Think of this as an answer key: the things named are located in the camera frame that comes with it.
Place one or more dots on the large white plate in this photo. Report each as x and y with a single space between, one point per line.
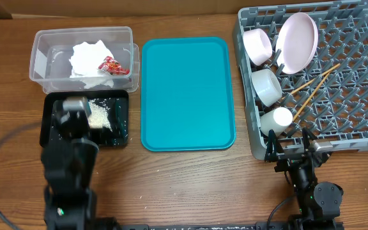
297 42

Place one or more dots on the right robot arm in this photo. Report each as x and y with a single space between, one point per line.
319 202

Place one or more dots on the grey dishwasher rack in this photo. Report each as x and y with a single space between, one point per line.
338 112

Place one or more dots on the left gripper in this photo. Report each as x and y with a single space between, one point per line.
119 128

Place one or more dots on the teal serving tray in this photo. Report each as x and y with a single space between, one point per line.
186 95

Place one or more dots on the black plastic tray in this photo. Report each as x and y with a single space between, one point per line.
51 98

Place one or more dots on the grey bowl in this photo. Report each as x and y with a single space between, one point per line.
266 86

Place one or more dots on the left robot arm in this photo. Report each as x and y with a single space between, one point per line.
68 160

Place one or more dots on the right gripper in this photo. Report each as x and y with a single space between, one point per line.
289 160

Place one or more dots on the white cup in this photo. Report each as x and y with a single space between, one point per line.
277 120

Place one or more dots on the clear plastic bin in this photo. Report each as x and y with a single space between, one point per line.
49 62

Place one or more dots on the small white plate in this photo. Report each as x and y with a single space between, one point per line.
257 45

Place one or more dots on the red snack wrapper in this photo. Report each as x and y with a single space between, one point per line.
112 67

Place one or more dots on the white napkin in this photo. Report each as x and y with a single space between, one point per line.
85 61

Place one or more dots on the wooden chopstick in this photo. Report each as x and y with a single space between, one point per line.
310 97
312 80

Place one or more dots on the pile of rice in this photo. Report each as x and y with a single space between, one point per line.
102 121

